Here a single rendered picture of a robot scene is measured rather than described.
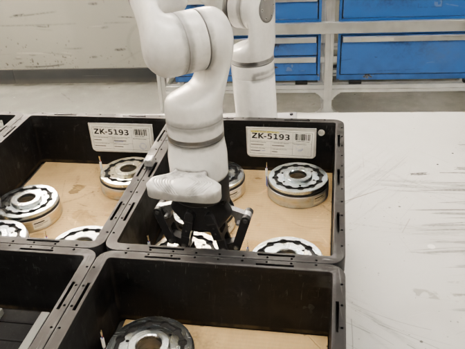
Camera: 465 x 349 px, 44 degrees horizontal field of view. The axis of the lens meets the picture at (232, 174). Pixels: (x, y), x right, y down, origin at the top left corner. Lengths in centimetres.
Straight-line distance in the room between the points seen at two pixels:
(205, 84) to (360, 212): 59
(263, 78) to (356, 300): 49
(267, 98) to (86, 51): 282
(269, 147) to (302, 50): 182
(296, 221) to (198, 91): 33
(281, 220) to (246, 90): 38
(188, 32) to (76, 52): 337
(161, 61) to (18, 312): 40
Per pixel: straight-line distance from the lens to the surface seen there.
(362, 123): 156
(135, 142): 110
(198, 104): 67
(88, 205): 102
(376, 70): 290
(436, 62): 293
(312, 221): 93
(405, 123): 157
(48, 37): 402
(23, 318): 83
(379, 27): 279
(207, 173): 70
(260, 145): 104
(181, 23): 64
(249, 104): 122
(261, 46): 118
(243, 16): 115
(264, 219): 93
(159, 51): 63
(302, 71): 287
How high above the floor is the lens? 136
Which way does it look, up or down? 30 degrees down
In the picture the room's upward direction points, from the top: 3 degrees counter-clockwise
